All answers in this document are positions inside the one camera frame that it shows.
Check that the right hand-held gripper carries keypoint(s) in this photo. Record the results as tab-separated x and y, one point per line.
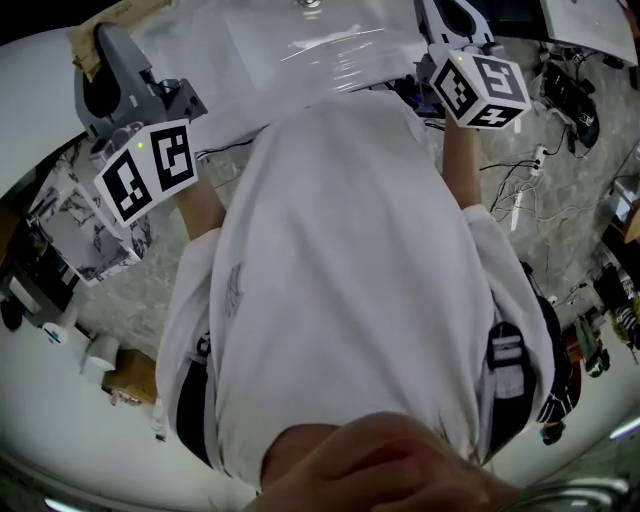
467	87

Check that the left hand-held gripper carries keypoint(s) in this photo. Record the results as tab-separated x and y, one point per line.
122	90

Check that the person's right forearm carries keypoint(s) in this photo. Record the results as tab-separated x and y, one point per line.
462	165

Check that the person's left forearm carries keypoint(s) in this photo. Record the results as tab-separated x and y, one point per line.
202	210

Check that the brown cardboard piece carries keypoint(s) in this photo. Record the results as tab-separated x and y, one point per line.
87	47

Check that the white power strip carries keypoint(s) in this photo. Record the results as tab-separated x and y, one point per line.
538	159

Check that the black electronic device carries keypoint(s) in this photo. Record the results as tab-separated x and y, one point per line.
572	97

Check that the white board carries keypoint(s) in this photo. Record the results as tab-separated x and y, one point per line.
590	22

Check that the marble pattern cabinet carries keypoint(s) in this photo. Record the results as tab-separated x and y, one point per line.
85	230

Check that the metal drain fitting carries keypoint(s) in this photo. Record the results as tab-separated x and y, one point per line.
310	2

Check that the person's white shirt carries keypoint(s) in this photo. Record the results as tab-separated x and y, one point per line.
350	260

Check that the white bottle with blue label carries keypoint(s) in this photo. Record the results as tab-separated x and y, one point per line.
54	334

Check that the white paper roll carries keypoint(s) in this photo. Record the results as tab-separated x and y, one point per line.
100	357

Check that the green black tool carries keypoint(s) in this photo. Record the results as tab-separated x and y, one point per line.
592	352

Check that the black white striped shoe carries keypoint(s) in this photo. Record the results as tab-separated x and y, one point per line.
555	407

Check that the person's face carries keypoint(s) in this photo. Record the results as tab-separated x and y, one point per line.
380	465

